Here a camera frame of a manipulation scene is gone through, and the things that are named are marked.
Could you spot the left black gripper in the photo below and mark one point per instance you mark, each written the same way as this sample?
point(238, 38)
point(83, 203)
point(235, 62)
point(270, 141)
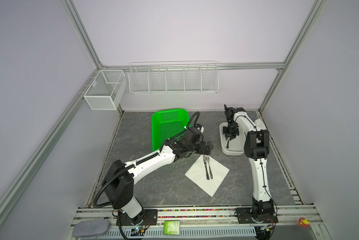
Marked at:
point(208, 148)

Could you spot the silver fork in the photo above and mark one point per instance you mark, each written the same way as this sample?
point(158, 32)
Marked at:
point(209, 167)

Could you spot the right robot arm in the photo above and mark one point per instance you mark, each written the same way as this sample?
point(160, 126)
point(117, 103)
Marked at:
point(256, 149)

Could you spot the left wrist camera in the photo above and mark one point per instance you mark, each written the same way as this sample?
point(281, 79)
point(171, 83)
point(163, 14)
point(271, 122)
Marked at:
point(199, 127)

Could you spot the grey cloth pad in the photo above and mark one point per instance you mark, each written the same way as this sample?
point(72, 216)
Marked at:
point(91, 228)

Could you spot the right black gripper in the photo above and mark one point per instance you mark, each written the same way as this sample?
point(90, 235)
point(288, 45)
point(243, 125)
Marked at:
point(231, 136)

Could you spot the white paper napkin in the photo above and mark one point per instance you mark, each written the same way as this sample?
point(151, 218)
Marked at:
point(197, 174)

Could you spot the red yellow toy figure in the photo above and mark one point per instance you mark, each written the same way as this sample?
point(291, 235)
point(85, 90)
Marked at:
point(304, 223)

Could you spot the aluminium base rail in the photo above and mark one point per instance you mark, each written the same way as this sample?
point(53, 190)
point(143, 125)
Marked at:
point(287, 215)

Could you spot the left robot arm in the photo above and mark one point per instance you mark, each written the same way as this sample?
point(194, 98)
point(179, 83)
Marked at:
point(118, 185)

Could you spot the small white mesh basket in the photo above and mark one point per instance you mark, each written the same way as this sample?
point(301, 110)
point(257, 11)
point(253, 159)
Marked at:
point(106, 90)

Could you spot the white slotted cable duct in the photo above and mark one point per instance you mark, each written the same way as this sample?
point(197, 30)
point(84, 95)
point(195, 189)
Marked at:
point(204, 232)

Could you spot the white oval plastic tub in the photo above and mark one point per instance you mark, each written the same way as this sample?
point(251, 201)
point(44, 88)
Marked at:
point(236, 146)

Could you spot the green perforated plastic basket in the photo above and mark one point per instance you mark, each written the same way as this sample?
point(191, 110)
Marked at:
point(166, 124)

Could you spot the tissue pack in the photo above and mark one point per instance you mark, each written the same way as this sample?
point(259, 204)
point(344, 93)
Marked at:
point(259, 125)

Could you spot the silver table knife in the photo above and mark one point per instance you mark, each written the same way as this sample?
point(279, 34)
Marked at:
point(205, 165)

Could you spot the long white wire shelf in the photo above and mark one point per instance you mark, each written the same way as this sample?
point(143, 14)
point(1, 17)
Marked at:
point(175, 77)

